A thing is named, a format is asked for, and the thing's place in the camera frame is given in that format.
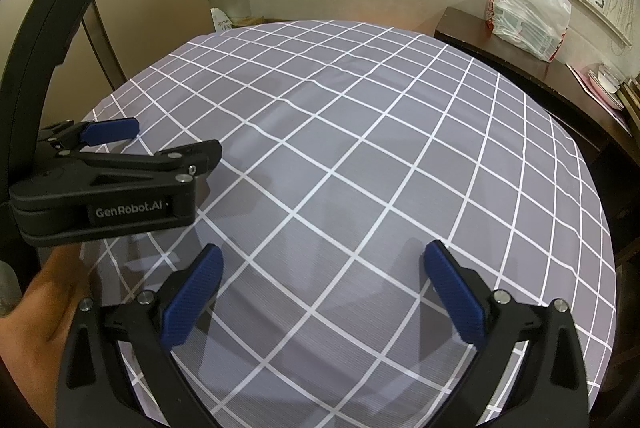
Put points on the large cardboard box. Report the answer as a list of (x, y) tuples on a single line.
[(247, 22)]

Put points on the white plastic shopping bag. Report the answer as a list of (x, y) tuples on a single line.
[(530, 18)]

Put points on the pink place mat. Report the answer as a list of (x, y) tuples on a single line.
[(580, 80)]

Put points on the wooden desk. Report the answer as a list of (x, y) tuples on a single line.
[(631, 103)]

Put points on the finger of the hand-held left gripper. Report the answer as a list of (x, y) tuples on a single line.
[(200, 155), (110, 130)]

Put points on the round table with checked cloth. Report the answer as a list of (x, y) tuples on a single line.
[(375, 158)]

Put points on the white bowl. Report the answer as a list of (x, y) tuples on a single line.
[(612, 78)]

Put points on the pink plate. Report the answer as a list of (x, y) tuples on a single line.
[(602, 95)]

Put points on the dark wooden side table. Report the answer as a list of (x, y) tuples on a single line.
[(500, 53)]

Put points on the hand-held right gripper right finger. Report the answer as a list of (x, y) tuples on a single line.
[(455, 293)]

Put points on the person's left hand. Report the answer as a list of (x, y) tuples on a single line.
[(40, 323)]

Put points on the white patterned card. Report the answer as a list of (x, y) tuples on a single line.
[(220, 20)]

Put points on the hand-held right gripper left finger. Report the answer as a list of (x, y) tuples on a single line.
[(192, 298)]

